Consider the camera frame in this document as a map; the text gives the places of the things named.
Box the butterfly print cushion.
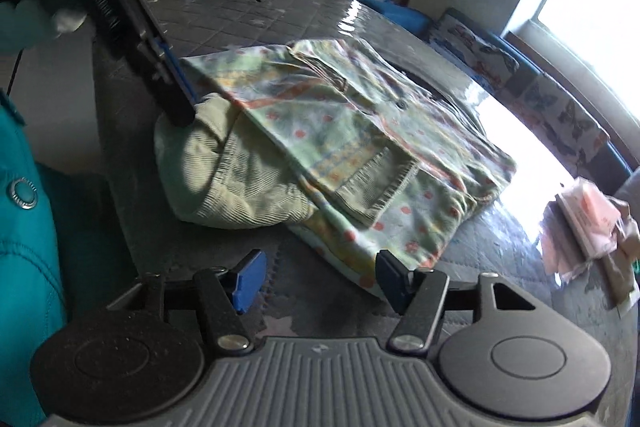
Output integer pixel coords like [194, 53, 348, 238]
[516, 71, 612, 182]
[439, 18, 522, 75]
[429, 36, 508, 92]

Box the teal jacket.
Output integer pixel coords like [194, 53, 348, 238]
[0, 91, 135, 427]

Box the pink tissue pack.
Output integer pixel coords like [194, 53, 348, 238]
[541, 178, 624, 284]

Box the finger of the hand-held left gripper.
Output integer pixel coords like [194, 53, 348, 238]
[126, 51, 197, 128]
[149, 37, 202, 107]

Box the green patterned baby garment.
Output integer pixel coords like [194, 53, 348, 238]
[152, 37, 518, 303]

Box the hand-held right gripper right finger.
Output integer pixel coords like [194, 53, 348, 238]
[375, 249, 539, 355]

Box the beige cloth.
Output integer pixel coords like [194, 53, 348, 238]
[599, 196, 640, 314]

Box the blue sofa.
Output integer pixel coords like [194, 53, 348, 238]
[359, 0, 640, 190]

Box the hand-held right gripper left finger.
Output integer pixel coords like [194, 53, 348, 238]
[102, 249, 269, 355]

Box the person's left hand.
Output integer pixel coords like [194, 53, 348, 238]
[49, 0, 91, 36]

